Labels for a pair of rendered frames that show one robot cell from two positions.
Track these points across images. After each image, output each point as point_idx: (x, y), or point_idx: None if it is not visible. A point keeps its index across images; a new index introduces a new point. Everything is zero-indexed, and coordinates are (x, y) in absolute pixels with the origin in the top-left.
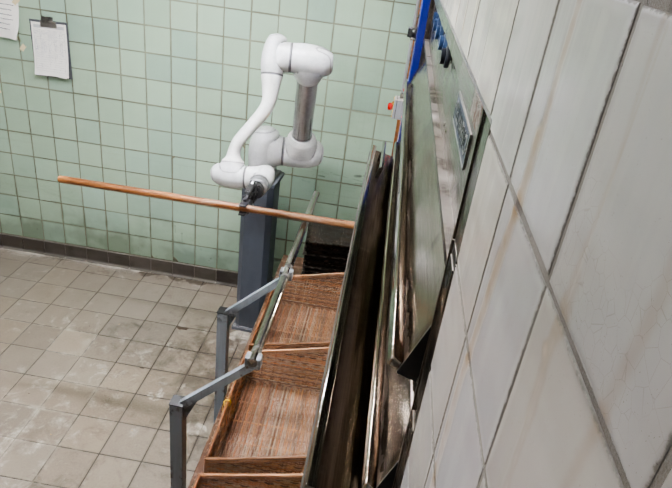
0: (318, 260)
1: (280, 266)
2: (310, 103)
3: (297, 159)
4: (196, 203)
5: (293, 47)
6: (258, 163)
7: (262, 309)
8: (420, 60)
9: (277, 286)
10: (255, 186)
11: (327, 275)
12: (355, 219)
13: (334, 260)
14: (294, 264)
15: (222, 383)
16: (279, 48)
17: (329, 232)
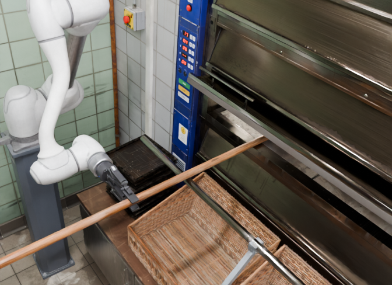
0: (146, 188)
1: (88, 208)
2: (82, 50)
3: (66, 107)
4: (83, 228)
5: None
6: (28, 129)
7: (129, 260)
8: None
9: (280, 267)
10: None
11: (169, 198)
12: (311, 167)
13: (157, 180)
14: (96, 198)
15: None
16: (55, 5)
17: (134, 158)
